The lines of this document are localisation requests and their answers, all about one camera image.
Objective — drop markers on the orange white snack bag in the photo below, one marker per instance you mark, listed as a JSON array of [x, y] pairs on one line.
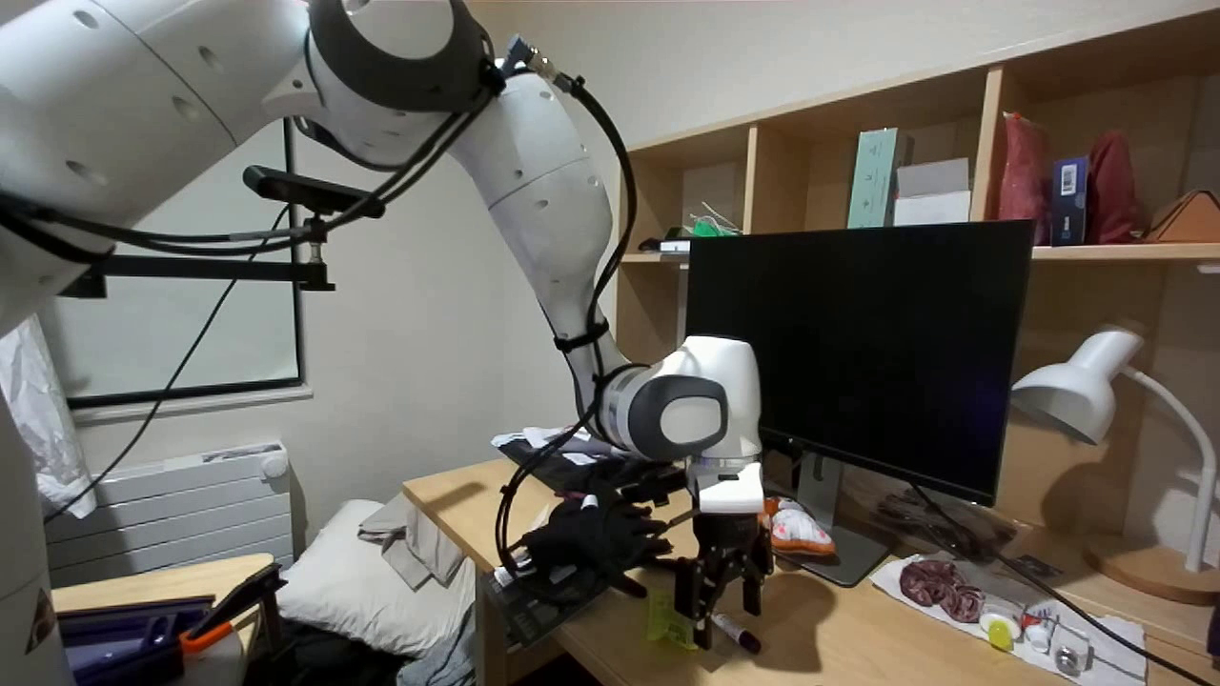
[[801, 530]]

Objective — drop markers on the dark red bag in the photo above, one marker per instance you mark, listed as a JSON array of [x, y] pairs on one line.
[[1116, 192]]

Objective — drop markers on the black computer monitor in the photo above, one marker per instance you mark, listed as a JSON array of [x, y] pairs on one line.
[[863, 346]]

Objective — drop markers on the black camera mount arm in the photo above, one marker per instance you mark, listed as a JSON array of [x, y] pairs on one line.
[[191, 270]]

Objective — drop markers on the black fabric bag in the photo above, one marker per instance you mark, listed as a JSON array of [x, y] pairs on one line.
[[596, 537]]

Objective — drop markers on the white box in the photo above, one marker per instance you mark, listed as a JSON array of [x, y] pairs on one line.
[[932, 192]]

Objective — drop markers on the green white packet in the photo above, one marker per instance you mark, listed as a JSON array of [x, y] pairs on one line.
[[707, 218]]

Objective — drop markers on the blue organizer tray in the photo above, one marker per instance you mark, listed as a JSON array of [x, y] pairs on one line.
[[115, 641]]

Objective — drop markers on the wooden wall shelf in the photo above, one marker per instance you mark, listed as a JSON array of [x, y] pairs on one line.
[[815, 110]]

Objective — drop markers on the dark framed window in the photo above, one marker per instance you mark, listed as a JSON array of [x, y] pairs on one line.
[[176, 346]]

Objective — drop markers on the white radiator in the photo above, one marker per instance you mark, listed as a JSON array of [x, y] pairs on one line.
[[165, 510]]

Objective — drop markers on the white desk lamp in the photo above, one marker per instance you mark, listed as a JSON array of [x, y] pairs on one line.
[[1079, 386]]

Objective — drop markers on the dark blue box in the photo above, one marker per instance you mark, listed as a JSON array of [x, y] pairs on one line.
[[1068, 196]]

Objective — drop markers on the small white cylinder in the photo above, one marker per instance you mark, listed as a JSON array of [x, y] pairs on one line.
[[675, 250]]

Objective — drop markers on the printed paper sheet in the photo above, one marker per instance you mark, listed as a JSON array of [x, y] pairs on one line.
[[965, 591]]

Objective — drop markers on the black clothing heap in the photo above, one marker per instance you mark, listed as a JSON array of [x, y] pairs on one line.
[[299, 654]]

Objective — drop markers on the brown leather item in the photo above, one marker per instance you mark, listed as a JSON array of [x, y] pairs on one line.
[[1188, 218]]

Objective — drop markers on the black bar camera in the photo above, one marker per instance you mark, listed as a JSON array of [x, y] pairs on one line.
[[310, 192]]

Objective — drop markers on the grey folded cloth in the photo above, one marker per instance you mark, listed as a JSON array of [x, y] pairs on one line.
[[412, 539]]

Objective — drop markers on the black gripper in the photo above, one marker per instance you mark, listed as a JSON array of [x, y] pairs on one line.
[[727, 539]]

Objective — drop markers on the grey monitor stand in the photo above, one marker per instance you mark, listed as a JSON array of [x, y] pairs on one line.
[[855, 555]]

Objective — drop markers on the striped grey clothes pile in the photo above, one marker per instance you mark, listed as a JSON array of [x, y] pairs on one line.
[[446, 654]]

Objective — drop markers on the white hanging cloth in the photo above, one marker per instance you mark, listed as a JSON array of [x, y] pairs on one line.
[[40, 422]]

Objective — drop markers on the metal keys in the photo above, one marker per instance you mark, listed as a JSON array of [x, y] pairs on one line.
[[1065, 651]]

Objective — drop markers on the orange black hand tool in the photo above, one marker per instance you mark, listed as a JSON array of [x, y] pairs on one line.
[[235, 604]]

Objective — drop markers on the light wooden dresser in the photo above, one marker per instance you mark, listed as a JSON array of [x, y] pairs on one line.
[[165, 576]]

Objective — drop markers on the white pillow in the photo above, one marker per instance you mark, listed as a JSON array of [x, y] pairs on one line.
[[343, 585]]

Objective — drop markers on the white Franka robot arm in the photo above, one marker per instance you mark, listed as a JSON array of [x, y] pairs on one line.
[[535, 192]]

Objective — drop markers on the teal box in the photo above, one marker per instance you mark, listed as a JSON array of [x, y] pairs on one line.
[[875, 178]]

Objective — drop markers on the green round object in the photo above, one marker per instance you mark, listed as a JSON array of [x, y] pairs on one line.
[[1002, 629]]

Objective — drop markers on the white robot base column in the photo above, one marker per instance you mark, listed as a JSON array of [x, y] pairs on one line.
[[23, 574]]

